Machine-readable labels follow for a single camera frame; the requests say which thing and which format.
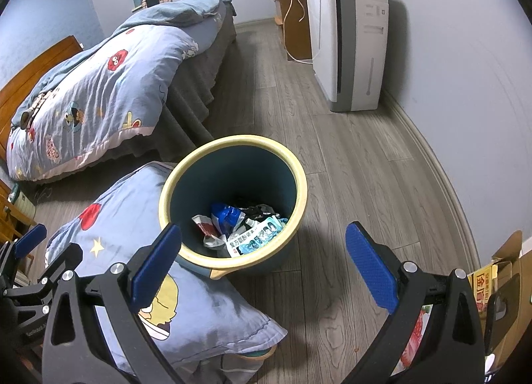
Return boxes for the green and white medicine box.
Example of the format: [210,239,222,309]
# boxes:
[226,216,290,259]

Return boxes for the white air purifier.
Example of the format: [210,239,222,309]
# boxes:
[304,0,390,114]

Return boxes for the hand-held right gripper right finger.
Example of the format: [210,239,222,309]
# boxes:
[345,221,488,384]

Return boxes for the teal round stool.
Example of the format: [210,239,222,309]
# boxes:
[199,343,279,384]

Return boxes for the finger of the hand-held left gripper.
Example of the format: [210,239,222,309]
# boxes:
[25,243,84,290]
[0,224,48,281]

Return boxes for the white cable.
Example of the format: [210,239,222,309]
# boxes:
[282,0,314,64]

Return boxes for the red and white package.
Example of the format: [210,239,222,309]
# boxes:
[398,305,430,369]

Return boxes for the wooden side cabinet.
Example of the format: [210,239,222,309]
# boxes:
[272,0,313,61]

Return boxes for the teal bin with yellow rim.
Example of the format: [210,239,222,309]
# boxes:
[159,135,309,282]

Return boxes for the white trash can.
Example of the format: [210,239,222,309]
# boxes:
[10,184,39,219]

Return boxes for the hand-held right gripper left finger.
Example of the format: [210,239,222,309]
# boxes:
[42,223,186,384]

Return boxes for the red and white snack bag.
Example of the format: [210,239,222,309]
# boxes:
[192,214,228,248]

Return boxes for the wooden chair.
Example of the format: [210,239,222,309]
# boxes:
[0,192,39,244]

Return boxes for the wooden bed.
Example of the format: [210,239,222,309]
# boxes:
[0,0,238,186]

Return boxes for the cardboard box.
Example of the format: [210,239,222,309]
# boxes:
[483,230,527,373]

